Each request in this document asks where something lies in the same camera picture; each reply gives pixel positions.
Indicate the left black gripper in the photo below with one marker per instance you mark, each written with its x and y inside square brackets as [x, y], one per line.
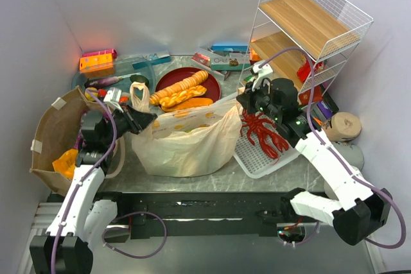
[132, 119]

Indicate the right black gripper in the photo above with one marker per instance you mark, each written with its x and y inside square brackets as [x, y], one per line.
[249, 99]

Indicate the orange plastic grocery bag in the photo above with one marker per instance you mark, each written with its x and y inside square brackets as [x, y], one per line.
[192, 142]

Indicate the brown paper grocery bag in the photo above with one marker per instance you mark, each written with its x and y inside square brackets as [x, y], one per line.
[56, 133]

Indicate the yellow orange chips bag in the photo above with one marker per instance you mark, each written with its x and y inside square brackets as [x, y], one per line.
[65, 165]

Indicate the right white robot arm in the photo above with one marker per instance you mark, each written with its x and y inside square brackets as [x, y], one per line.
[354, 207]

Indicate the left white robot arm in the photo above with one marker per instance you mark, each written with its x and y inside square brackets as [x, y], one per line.
[67, 245]

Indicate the red toy lobster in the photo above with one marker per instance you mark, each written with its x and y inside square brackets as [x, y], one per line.
[263, 133]

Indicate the dark green avocado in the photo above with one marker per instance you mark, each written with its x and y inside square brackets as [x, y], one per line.
[140, 79]

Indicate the red box bottom shelf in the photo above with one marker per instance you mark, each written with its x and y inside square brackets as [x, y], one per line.
[305, 96]

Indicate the braided yellow bread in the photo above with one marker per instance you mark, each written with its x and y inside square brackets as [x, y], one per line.
[182, 96]

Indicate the teal cat picture box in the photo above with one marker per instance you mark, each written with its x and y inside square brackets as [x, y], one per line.
[231, 62]

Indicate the red round plate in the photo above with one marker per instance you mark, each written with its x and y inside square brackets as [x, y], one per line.
[191, 74]

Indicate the yellow lemon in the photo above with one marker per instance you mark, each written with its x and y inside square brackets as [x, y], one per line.
[91, 93]

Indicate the red snack packet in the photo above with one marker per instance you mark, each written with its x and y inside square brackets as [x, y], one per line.
[304, 70]

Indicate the blue transparent bowl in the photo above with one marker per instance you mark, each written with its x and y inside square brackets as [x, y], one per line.
[124, 69]

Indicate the purple eggplant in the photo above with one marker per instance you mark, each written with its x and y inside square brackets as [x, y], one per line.
[102, 82]

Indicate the white plastic basket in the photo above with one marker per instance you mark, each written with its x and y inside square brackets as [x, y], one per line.
[254, 162]

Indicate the orange box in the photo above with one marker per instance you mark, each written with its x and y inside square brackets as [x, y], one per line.
[97, 66]

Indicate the teal white box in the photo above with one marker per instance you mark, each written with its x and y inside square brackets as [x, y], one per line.
[151, 59]

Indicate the orange flat bread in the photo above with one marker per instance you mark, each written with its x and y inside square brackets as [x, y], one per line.
[190, 103]

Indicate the long orange bread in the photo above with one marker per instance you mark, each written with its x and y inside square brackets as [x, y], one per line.
[186, 83]

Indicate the purple pouch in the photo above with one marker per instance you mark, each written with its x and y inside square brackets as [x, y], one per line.
[327, 110]

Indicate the blue box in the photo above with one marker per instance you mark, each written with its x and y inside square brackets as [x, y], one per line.
[229, 48]

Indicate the pink box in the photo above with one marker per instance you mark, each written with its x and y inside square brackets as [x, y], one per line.
[113, 52]

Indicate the red white box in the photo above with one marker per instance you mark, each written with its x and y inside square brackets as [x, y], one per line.
[204, 63]

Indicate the grey paper roll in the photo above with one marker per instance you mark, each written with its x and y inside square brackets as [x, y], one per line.
[351, 152]

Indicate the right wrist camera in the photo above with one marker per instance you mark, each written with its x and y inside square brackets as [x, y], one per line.
[260, 71]

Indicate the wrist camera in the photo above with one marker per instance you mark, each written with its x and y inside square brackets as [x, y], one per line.
[112, 99]
[260, 71]

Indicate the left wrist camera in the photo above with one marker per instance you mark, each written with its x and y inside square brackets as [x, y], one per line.
[112, 99]

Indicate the white wire shelf rack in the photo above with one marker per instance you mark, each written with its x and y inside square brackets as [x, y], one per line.
[325, 31]

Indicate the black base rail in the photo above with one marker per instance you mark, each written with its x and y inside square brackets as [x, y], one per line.
[146, 215]

